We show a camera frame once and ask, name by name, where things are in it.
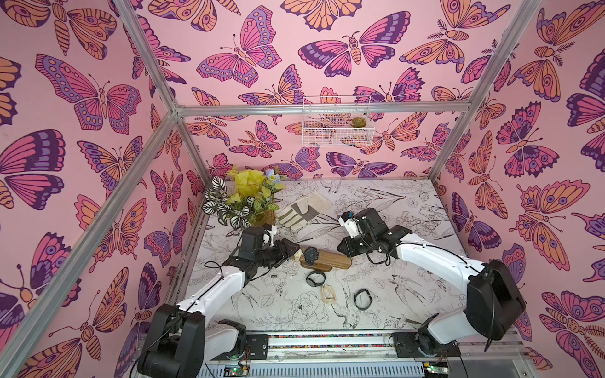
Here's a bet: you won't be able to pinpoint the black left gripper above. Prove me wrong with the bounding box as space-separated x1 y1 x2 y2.
254 238 299 269

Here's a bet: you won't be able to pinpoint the black chunky sport watch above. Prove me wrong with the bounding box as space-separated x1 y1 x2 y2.
303 247 320 266

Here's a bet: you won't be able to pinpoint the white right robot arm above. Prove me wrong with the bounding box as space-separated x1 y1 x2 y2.
337 208 526 357

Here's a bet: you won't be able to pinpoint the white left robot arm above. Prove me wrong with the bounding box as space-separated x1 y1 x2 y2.
132 225 300 377

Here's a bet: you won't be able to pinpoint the wooden watch stand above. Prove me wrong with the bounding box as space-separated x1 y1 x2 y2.
299 249 352 272

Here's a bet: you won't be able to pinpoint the black round watch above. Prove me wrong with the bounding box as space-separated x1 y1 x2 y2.
305 270 326 288

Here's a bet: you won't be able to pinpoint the thin black watch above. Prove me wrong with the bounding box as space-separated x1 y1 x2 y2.
353 288 373 311

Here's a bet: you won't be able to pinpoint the translucent beige watch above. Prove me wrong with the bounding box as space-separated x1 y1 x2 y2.
320 284 337 305

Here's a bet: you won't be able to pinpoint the cream grey gardening glove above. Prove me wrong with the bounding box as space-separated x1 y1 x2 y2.
275 192 332 232

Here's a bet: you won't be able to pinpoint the potted plant yellow leaves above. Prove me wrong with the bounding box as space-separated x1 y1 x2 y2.
202 169 285 230

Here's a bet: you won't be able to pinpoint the small green succulent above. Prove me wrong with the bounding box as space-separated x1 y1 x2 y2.
350 117 367 129

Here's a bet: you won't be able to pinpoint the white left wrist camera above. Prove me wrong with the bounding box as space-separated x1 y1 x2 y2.
263 224 277 247

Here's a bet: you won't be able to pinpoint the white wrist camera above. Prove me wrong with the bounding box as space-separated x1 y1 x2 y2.
263 224 277 247
338 211 360 239

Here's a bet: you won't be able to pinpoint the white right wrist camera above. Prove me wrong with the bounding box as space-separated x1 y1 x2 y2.
338 211 360 239

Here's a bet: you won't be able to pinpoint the white wire wall basket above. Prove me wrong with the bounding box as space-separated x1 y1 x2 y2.
300 102 375 149

